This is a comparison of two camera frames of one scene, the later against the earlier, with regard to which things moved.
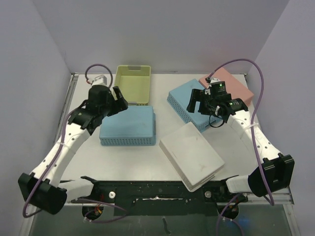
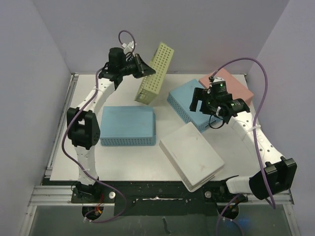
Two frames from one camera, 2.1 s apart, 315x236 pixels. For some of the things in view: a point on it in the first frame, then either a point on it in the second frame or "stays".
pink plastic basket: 233,86 stays
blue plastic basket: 178,100 stays
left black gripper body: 110,108 to 128,68
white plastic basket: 192,157 stays
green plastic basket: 135,85 to 151,83
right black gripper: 197,102 stays
